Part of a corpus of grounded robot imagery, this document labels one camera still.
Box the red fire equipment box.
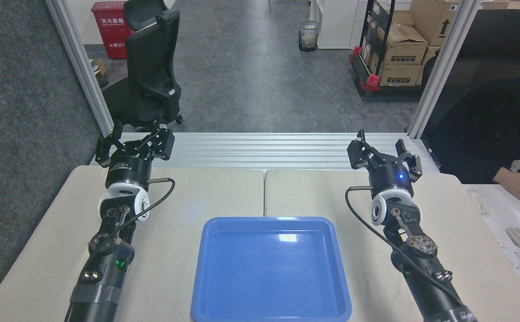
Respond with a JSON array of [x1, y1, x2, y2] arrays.
[[91, 1, 133, 60]]

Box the person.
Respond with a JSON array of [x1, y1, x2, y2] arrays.
[[421, 73, 520, 185]]

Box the black office chair with headrest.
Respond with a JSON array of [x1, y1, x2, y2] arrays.
[[102, 0, 183, 133]]

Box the cardboard box with black labels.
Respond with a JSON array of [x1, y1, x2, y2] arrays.
[[377, 25, 428, 67], [378, 65, 423, 86]]

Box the silver aluminium post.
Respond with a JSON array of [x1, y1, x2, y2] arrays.
[[45, 0, 118, 139], [406, 0, 482, 139]]

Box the blue plastic tray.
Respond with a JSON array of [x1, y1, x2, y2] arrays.
[[191, 216, 352, 322]]

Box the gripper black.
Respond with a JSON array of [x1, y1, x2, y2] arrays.
[[347, 130, 423, 196], [95, 120, 176, 185]]

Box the plain cardboard box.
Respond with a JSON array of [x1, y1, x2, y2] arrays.
[[420, 46, 441, 85]]

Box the cardboard box with arrow print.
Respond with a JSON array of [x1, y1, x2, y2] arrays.
[[410, 0, 460, 48]]

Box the white computer mouse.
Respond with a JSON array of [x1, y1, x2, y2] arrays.
[[467, 190, 491, 216]]

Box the white cabinet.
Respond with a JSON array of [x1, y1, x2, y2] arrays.
[[309, 0, 368, 50]]

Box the silver aluminium rail bed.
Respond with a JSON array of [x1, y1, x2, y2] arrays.
[[90, 132, 442, 174]]

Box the white desk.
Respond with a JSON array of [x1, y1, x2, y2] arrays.
[[463, 183, 520, 310]]

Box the black cart with red corners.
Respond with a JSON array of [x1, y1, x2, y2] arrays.
[[348, 0, 426, 97]]

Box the black high-back office chair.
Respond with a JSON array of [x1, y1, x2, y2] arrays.
[[422, 9, 520, 97]]

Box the mesh waste bin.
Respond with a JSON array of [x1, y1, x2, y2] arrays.
[[298, 21, 321, 52]]

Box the white power strip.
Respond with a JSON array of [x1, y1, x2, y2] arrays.
[[499, 241, 520, 280]]

